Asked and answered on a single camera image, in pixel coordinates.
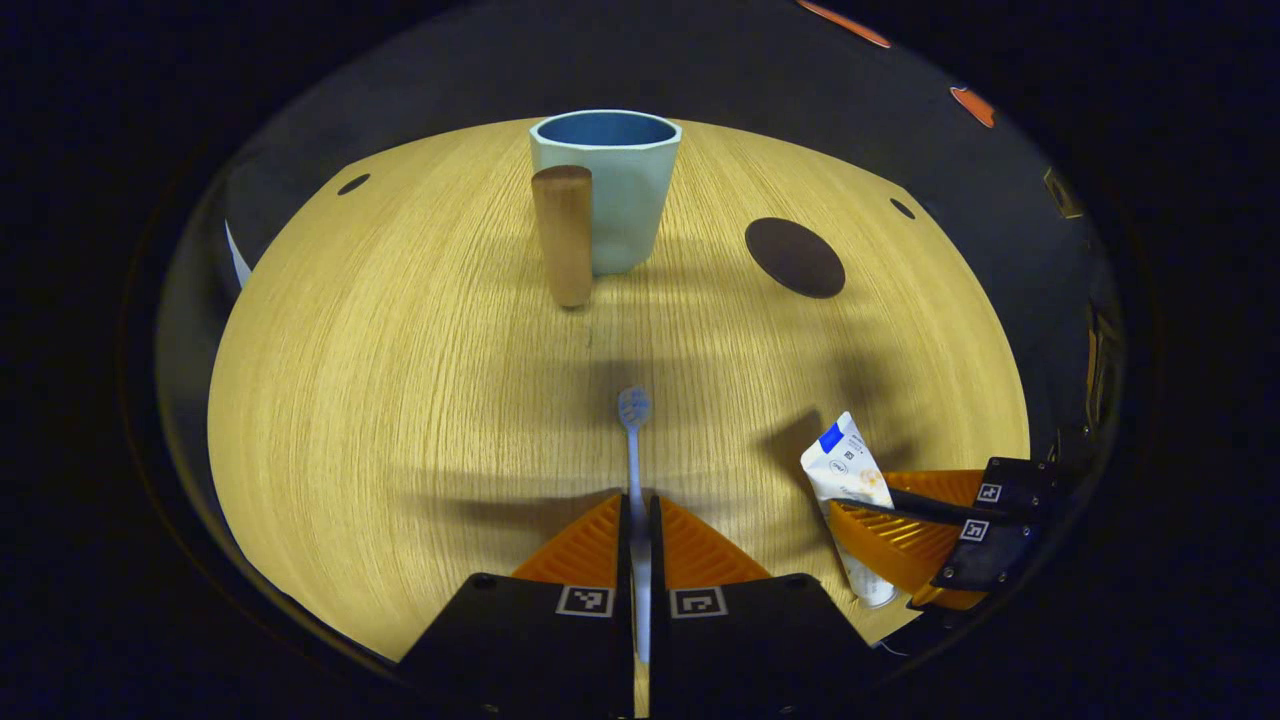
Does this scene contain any light blue cup wooden handle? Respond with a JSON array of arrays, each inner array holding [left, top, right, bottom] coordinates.
[[528, 108, 684, 311]]

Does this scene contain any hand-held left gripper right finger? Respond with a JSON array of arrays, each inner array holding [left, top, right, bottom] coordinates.
[[648, 494, 901, 720]]

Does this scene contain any black backdrop cloth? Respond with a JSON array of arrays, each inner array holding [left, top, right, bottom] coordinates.
[[160, 0, 1121, 331]]

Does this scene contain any wooden desktop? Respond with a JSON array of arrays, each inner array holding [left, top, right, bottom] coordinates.
[[207, 118, 1031, 720]]

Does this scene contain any white toothpaste tube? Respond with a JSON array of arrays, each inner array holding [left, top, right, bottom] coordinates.
[[800, 411, 899, 611]]

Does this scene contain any light blue toothbrush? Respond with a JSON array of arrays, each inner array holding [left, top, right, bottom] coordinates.
[[617, 386, 655, 666]]

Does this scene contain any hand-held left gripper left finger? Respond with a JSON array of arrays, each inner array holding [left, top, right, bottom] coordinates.
[[395, 492, 636, 720]]

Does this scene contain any dark brown round coaster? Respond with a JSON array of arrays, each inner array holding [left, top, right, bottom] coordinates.
[[744, 217, 847, 300]]

